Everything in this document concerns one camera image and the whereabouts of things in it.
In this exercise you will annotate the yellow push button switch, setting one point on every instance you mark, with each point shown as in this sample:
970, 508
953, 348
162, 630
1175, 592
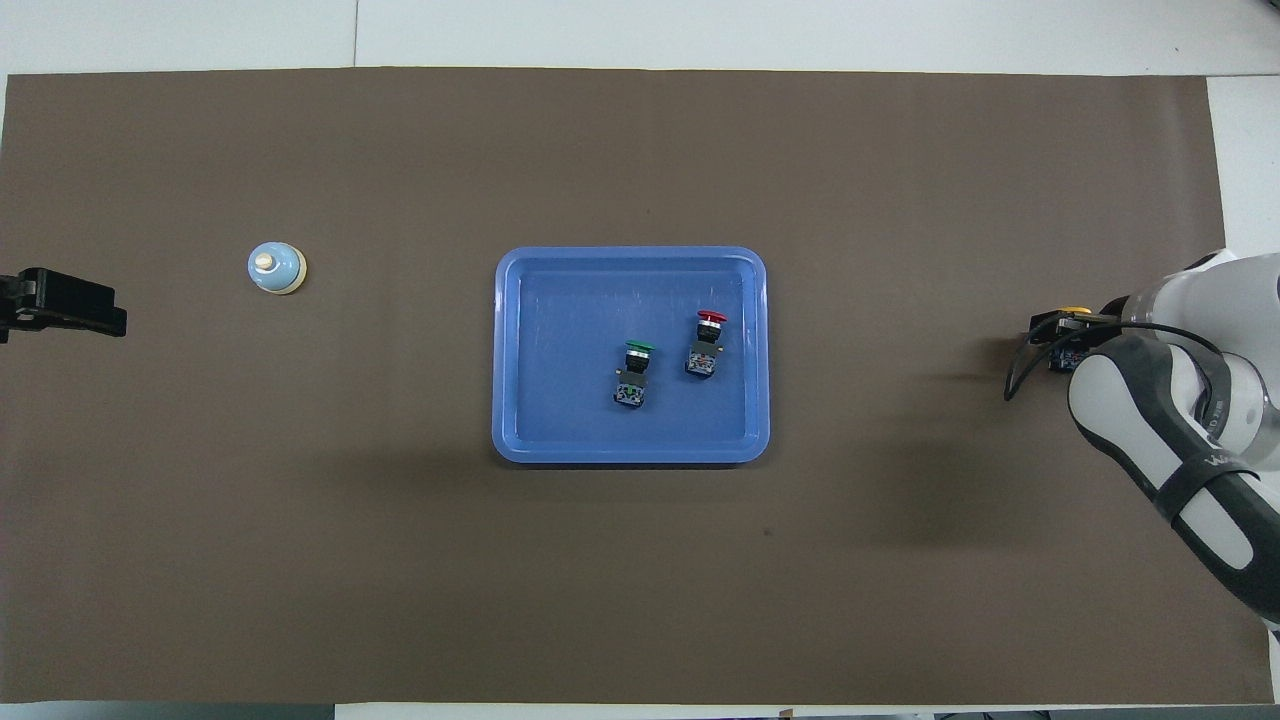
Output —
1064, 360

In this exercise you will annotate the light blue service bell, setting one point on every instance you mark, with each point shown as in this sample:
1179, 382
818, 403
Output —
277, 270

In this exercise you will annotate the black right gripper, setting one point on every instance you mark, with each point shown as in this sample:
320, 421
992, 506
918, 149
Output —
1065, 330

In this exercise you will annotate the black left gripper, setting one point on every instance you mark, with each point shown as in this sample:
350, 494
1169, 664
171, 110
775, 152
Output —
70, 292

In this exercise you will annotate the blue plastic tray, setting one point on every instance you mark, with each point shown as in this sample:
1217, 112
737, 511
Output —
560, 350

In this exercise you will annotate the brown table mat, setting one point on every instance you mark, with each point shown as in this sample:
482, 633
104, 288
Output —
300, 560

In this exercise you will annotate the red push button switch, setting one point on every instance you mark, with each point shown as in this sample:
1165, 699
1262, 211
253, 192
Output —
704, 358

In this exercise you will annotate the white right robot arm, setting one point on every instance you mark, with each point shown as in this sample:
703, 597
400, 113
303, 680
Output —
1240, 300

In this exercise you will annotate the green push button switch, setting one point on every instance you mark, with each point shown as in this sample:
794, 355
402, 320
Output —
631, 390

